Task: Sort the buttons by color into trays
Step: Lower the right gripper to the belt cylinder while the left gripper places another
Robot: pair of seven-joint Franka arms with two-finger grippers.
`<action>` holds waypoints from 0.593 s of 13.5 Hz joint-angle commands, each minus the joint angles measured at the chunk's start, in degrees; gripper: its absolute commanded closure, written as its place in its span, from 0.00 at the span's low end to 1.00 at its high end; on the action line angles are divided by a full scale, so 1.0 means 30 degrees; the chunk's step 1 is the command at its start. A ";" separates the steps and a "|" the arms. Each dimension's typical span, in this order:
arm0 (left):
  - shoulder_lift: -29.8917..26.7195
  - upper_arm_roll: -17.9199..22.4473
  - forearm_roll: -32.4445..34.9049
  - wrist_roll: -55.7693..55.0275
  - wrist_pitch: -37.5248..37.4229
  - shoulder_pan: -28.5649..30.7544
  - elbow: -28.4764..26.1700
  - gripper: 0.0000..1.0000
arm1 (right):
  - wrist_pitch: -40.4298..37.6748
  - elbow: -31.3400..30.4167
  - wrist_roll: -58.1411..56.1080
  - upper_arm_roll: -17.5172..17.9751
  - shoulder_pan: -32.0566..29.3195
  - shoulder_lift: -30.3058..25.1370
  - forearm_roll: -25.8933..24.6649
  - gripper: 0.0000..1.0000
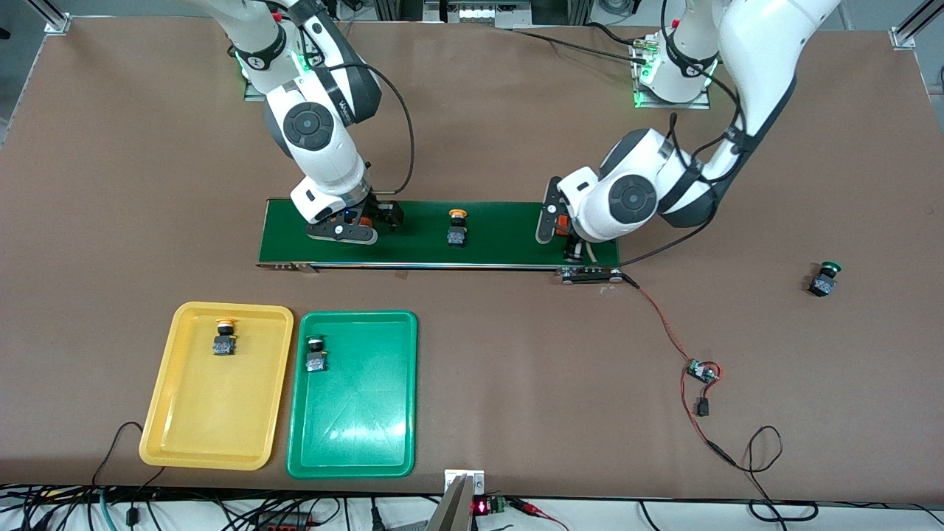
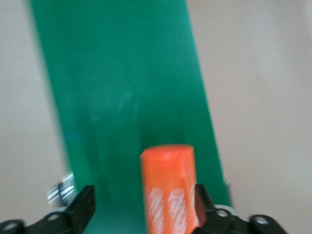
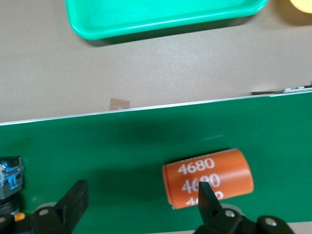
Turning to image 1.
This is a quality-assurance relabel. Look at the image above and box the thin black cable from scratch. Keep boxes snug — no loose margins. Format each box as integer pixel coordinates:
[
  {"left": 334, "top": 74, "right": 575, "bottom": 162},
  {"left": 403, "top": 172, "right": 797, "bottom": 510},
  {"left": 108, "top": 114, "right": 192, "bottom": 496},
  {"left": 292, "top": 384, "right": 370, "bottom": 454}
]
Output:
[{"left": 92, "top": 421, "right": 167, "bottom": 489}]

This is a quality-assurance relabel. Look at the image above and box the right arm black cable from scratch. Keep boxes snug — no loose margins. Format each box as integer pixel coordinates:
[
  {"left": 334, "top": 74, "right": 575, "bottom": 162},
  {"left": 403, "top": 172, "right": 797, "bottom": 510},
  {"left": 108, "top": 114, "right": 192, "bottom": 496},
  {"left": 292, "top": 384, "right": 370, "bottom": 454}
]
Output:
[{"left": 295, "top": 44, "right": 415, "bottom": 200}]

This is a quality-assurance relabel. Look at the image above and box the green plastic tray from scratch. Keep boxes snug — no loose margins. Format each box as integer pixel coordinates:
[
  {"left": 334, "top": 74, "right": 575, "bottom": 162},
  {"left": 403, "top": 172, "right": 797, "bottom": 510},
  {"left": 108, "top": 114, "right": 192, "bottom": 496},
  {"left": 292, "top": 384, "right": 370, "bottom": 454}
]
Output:
[{"left": 286, "top": 310, "right": 418, "bottom": 479}]

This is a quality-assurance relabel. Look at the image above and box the red probe wire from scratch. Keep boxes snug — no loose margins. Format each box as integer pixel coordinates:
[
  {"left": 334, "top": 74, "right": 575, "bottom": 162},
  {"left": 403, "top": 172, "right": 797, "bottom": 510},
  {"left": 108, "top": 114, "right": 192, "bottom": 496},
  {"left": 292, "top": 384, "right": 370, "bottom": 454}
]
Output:
[{"left": 509, "top": 498, "right": 569, "bottom": 531}]

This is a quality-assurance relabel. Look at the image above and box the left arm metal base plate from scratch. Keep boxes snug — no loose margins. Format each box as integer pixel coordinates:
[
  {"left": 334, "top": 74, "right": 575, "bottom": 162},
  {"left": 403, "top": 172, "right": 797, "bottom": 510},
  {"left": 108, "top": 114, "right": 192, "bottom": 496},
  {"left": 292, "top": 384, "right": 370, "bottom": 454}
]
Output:
[{"left": 633, "top": 37, "right": 712, "bottom": 110}]

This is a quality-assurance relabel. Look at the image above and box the aluminium corner post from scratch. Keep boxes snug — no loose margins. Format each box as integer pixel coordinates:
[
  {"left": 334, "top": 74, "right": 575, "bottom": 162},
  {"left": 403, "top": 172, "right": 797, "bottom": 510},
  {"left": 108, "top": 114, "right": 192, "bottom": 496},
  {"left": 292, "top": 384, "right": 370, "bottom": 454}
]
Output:
[
  {"left": 889, "top": 0, "right": 944, "bottom": 51},
  {"left": 29, "top": 0, "right": 72, "bottom": 35}
]

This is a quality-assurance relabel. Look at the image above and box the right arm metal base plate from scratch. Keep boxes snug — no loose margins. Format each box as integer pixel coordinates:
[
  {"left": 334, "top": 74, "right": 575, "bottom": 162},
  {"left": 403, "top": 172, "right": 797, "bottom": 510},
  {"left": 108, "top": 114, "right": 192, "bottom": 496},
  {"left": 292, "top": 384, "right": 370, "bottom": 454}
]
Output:
[{"left": 243, "top": 22, "right": 329, "bottom": 103}]

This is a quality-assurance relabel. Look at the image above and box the looped black cable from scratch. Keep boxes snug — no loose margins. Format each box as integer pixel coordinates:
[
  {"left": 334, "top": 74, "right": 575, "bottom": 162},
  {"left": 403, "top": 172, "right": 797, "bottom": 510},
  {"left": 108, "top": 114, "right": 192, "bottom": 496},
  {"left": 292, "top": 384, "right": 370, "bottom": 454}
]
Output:
[{"left": 726, "top": 426, "right": 819, "bottom": 523}]

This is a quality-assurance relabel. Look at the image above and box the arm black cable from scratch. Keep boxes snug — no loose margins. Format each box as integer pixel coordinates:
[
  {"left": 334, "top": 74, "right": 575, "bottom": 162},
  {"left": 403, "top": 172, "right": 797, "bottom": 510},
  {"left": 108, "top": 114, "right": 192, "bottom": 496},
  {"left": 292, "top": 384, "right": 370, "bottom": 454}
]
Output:
[
  {"left": 616, "top": 0, "right": 747, "bottom": 268},
  {"left": 295, "top": 44, "right": 415, "bottom": 200}
]

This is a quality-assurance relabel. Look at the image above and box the yellow plastic tray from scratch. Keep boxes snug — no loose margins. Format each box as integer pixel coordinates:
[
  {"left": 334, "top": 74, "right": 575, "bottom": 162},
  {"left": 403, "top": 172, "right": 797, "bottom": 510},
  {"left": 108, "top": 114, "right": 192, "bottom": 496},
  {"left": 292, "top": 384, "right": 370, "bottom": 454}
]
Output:
[{"left": 139, "top": 301, "right": 295, "bottom": 471}]

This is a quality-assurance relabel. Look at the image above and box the grey metal camera bracket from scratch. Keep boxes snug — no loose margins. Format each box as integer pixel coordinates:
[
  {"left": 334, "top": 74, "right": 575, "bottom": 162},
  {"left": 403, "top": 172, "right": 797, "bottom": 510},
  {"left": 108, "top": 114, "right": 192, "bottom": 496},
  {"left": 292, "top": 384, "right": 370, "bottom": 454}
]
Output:
[{"left": 424, "top": 469, "right": 486, "bottom": 531}]

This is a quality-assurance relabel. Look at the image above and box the aluminium equipment rack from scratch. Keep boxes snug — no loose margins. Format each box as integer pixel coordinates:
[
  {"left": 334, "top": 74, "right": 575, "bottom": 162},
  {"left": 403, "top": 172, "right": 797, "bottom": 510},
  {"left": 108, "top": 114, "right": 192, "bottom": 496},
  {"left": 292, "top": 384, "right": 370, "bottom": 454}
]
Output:
[{"left": 372, "top": 0, "right": 591, "bottom": 29}]

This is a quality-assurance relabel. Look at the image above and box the green conveyor belt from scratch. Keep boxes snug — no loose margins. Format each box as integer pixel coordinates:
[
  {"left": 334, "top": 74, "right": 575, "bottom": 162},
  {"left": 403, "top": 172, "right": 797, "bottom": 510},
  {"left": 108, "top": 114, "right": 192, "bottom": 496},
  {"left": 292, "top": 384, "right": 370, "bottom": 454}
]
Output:
[{"left": 256, "top": 198, "right": 624, "bottom": 285}]

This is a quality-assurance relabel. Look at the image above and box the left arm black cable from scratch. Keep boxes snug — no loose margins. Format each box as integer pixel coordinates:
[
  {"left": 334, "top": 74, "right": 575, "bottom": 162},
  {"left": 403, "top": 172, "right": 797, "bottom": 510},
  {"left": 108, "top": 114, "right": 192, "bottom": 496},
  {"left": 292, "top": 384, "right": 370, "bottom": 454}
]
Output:
[{"left": 616, "top": 0, "right": 747, "bottom": 268}]

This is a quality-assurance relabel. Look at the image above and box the red terminal block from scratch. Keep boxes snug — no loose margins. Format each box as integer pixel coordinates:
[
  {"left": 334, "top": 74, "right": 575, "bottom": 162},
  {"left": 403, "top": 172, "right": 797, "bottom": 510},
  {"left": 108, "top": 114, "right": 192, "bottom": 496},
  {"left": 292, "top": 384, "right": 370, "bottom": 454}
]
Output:
[{"left": 254, "top": 513, "right": 318, "bottom": 531}]

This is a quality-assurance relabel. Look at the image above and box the tangled cable bundle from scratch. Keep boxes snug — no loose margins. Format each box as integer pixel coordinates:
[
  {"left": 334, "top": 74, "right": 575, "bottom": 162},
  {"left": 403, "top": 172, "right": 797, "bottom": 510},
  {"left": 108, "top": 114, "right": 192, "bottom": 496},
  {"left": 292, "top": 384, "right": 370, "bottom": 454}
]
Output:
[{"left": 0, "top": 483, "right": 443, "bottom": 531}]

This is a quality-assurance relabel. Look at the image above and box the black base power cable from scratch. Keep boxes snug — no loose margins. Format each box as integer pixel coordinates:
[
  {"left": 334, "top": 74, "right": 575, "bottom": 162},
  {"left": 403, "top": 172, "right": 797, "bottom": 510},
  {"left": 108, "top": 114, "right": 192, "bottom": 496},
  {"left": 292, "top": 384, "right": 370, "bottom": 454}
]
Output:
[{"left": 509, "top": 22, "right": 650, "bottom": 66}]

